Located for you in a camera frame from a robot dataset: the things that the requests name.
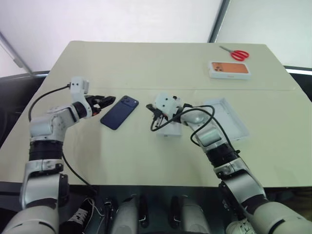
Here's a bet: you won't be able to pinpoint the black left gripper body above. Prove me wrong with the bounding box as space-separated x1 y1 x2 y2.
84 95 102 117

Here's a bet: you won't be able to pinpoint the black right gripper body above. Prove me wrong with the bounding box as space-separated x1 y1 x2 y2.
152 108 169 123

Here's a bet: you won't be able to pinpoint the white phone box base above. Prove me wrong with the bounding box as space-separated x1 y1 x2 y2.
156 118 183 137

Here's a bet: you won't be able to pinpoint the white phone box lid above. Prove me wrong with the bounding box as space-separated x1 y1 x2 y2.
203 97 250 142

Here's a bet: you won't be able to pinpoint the phone box with orange print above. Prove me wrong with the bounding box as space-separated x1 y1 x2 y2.
208 60 253 81

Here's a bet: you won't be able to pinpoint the dark blue smartphone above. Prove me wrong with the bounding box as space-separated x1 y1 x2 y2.
99 95 140 133

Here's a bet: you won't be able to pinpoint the black rounded furniture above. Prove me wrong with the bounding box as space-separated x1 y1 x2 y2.
0 70 51 149

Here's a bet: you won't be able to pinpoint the grey rounded shell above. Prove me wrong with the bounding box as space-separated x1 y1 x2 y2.
114 194 139 234
179 194 212 234

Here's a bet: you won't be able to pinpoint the black and white sneaker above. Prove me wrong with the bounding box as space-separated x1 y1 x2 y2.
59 197 96 234

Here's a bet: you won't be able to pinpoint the dark furniture with light strip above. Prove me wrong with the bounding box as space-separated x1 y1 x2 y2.
283 64 312 104

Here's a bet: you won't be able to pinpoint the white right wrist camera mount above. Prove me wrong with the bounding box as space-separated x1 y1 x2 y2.
154 92 183 118

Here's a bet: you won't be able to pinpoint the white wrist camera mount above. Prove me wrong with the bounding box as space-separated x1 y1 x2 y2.
154 92 183 118
70 76 90 104

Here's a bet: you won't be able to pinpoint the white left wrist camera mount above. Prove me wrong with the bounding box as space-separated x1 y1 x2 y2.
70 76 90 104

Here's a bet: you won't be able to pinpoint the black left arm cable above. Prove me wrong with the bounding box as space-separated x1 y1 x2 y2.
28 83 98 194

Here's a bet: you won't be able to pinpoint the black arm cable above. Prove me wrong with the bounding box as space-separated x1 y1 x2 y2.
150 104 216 147
28 83 98 194

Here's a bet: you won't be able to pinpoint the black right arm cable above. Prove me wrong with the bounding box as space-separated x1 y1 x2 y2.
150 104 216 147

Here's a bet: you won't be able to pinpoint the grey metal frame bar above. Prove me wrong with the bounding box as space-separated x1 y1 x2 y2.
0 31 34 75

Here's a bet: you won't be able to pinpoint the red handled scissors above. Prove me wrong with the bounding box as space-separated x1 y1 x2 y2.
219 45 250 61

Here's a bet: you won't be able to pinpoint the dark metal frame post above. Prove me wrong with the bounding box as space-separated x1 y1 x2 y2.
206 0 232 44

